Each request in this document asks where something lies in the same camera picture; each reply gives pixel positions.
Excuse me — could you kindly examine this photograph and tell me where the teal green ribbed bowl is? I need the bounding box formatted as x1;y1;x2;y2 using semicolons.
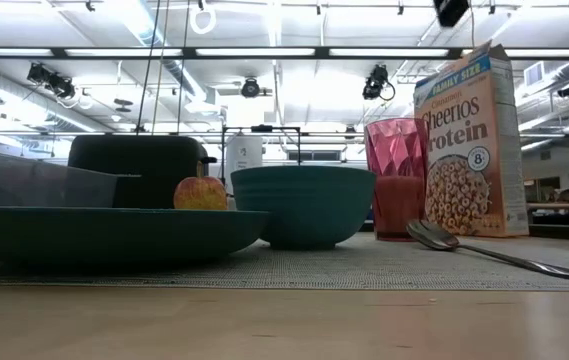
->
229;165;378;251

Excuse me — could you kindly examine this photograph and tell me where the red yellow apple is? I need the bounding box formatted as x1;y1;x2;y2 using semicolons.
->
172;160;229;212

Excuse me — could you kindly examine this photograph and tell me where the pink faceted plastic cup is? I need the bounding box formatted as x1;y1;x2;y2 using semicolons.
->
363;117;431;243

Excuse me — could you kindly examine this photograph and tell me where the silver metal spoon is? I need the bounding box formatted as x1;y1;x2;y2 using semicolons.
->
404;219;569;283

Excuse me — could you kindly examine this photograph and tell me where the orange Cheerios Protein cereal box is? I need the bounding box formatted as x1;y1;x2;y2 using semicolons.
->
412;40;531;238

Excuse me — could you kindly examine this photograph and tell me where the white cylindrical tank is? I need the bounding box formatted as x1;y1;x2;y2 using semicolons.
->
224;133;264;177

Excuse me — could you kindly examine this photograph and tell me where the grey woven placemat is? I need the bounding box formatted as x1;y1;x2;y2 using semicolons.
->
0;231;569;293

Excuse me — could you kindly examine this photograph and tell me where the black two-slot toaster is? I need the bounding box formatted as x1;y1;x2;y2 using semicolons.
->
67;134;218;211

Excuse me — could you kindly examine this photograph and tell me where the dark green round plate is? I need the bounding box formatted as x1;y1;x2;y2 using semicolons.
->
0;205;272;263

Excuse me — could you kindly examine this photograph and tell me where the smoky clear plastic tray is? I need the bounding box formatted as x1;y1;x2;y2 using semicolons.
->
0;149;141;209

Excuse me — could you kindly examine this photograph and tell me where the wooden workbench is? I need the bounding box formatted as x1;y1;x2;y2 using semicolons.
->
527;201;569;212

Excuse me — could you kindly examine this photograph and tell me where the thin black hanging cable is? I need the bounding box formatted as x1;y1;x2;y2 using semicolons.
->
136;0;162;135
176;0;192;136

